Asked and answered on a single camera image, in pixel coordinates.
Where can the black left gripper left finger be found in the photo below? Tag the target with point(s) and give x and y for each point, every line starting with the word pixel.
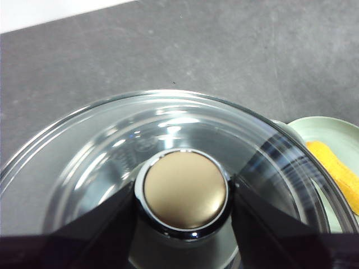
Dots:
pixel 70 249

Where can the pale green round plate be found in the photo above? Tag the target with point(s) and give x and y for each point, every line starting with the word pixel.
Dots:
pixel 322 129

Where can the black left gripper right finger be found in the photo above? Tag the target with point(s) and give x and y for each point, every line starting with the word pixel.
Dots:
pixel 280 246

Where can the glass lid with green knob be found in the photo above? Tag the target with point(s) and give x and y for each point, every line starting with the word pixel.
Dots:
pixel 182 117

